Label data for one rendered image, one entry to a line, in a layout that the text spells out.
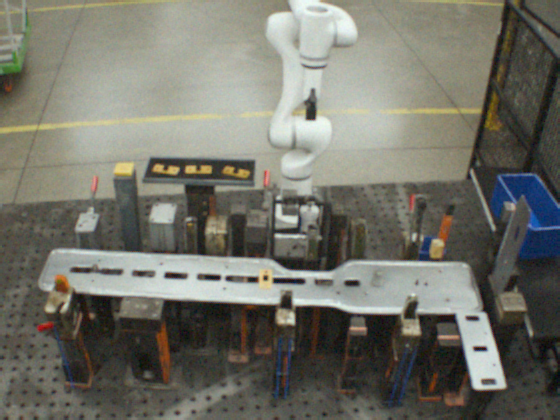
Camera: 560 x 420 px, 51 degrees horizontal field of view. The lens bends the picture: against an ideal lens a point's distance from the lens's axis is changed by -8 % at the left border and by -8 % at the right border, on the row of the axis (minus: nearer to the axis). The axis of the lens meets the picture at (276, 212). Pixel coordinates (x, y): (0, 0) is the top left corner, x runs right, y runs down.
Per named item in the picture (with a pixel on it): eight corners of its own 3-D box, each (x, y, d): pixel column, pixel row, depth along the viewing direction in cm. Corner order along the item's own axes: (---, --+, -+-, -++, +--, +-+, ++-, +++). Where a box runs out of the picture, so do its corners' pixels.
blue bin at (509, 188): (521, 259, 197) (532, 229, 189) (488, 204, 220) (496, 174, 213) (561, 256, 199) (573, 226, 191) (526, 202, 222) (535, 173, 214)
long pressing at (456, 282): (33, 296, 181) (32, 292, 180) (52, 248, 199) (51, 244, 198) (484, 314, 183) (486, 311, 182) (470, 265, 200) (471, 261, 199)
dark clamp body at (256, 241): (239, 314, 220) (239, 230, 196) (241, 288, 230) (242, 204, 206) (270, 315, 220) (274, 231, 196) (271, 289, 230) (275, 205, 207)
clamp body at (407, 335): (376, 409, 189) (396, 338, 167) (373, 380, 198) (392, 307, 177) (404, 409, 189) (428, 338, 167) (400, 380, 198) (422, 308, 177)
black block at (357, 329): (335, 399, 192) (346, 340, 174) (333, 373, 200) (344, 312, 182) (360, 399, 192) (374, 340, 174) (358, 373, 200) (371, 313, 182)
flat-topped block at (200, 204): (190, 279, 232) (183, 179, 204) (192, 264, 238) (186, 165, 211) (216, 280, 232) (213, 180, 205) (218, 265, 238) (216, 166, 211)
